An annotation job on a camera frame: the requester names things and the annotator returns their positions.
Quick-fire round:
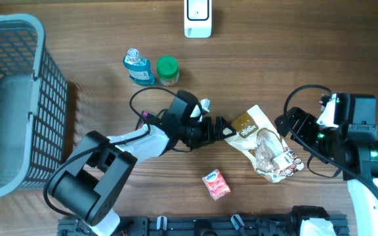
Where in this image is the beige clear food pouch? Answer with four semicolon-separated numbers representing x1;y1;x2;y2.
225;105;305;183

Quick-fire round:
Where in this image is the red tissue packet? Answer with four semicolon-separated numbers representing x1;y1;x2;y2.
202;169;231;201

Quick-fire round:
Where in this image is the black red snack packet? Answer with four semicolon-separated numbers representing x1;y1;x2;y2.
135;111;150;130

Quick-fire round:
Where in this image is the green lid glass jar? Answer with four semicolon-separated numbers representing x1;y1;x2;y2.
156;56;180;86

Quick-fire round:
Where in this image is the blue mouthwash bottle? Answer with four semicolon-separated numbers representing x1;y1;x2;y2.
123;48;156;86

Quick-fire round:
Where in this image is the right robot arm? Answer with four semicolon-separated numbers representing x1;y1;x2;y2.
275;93;378;235

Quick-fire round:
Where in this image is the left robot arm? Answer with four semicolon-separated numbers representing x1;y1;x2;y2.
43;90;236;235

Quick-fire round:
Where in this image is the white barcode scanner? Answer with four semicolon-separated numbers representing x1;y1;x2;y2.
184;0;213;39

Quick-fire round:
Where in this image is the grey plastic shopping basket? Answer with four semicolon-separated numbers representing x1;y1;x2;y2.
0;14;68;197

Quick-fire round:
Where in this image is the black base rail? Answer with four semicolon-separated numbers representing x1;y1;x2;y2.
56;214;350;236

